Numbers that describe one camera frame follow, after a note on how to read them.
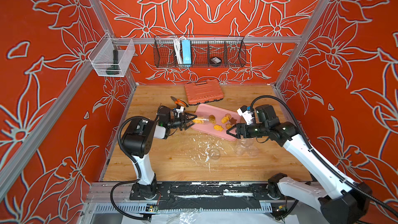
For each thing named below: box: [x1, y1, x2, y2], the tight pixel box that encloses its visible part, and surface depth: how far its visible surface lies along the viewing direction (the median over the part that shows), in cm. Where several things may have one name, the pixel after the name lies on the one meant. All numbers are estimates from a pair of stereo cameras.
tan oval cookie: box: [208, 114, 217, 125], surface depth 100 cm
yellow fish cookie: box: [213, 124, 224, 132], surface depth 97 cm
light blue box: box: [181, 39, 192, 65], surface depth 91 cm
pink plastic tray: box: [191, 103, 242, 142], surface depth 101 cm
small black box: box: [210, 57, 222, 64], surface depth 97 cm
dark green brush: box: [105, 49, 120, 75], surface depth 82 cm
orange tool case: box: [183, 78, 224, 106], surface depth 112 cm
